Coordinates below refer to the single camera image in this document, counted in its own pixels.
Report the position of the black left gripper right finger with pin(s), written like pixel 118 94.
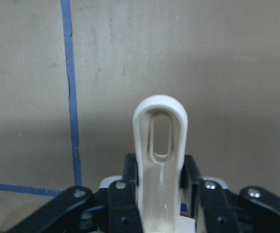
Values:
pixel 218 210

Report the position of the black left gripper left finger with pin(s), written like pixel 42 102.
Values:
pixel 112 209

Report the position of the beige hand brush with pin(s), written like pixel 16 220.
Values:
pixel 159 193

